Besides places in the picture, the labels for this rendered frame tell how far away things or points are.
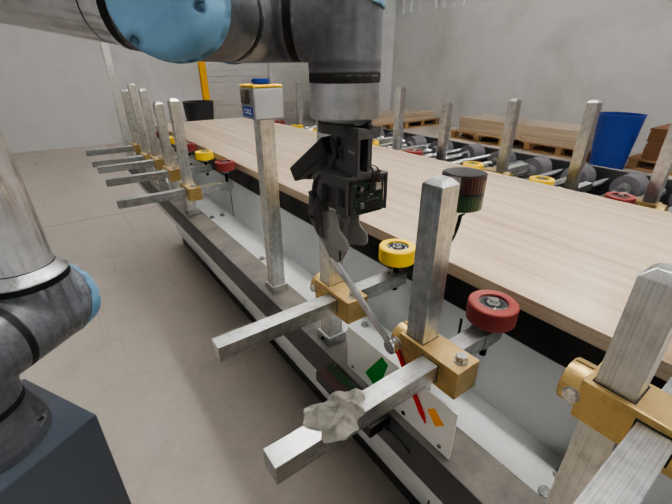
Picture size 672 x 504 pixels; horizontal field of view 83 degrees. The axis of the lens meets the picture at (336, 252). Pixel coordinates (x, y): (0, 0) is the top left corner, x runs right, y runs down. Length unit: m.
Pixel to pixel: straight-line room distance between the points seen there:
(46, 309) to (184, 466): 0.86
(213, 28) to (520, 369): 0.72
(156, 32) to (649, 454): 0.55
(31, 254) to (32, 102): 7.15
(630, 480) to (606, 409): 0.08
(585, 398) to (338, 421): 0.27
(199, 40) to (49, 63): 7.65
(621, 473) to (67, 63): 8.00
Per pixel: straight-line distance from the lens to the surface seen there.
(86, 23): 0.47
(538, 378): 0.80
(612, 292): 0.82
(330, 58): 0.48
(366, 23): 0.49
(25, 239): 0.92
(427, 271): 0.55
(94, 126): 8.09
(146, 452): 1.69
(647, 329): 0.43
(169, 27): 0.39
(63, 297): 0.96
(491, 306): 0.67
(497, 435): 0.86
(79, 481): 1.06
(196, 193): 1.59
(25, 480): 0.97
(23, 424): 0.97
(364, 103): 0.49
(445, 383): 0.60
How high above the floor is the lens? 1.26
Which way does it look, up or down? 26 degrees down
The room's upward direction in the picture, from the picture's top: straight up
